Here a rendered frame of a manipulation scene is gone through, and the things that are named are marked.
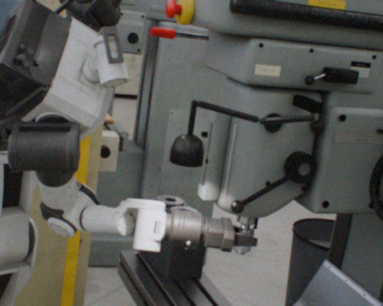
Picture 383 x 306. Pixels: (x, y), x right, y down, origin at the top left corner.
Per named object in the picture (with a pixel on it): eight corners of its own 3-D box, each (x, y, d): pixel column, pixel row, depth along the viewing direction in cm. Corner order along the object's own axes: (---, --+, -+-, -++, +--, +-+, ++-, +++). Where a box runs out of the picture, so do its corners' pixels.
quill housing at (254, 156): (231, 225, 150) (255, 85, 142) (198, 195, 168) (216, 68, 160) (305, 225, 157) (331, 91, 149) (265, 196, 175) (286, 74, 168)
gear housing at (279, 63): (244, 85, 139) (251, 36, 137) (200, 65, 161) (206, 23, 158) (377, 95, 152) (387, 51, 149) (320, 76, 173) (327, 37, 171)
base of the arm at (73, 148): (11, 186, 154) (4, 151, 146) (18, 146, 163) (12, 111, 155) (78, 186, 156) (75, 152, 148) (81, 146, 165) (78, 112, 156)
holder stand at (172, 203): (166, 280, 204) (175, 218, 199) (138, 251, 222) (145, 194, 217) (202, 277, 210) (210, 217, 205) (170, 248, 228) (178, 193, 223)
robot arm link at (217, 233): (236, 226, 157) (186, 220, 156) (230, 264, 159) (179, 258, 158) (231, 208, 169) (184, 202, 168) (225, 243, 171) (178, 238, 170)
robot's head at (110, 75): (90, 90, 158) (111, 77, 151) (82, 50, 159) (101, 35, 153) (113, 90, 162) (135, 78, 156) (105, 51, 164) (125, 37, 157)
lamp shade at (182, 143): (162, 159, 143) (166, 131, 141) (183, 155, 148) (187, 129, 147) (188, 169, 138) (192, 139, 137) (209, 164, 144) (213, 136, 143)
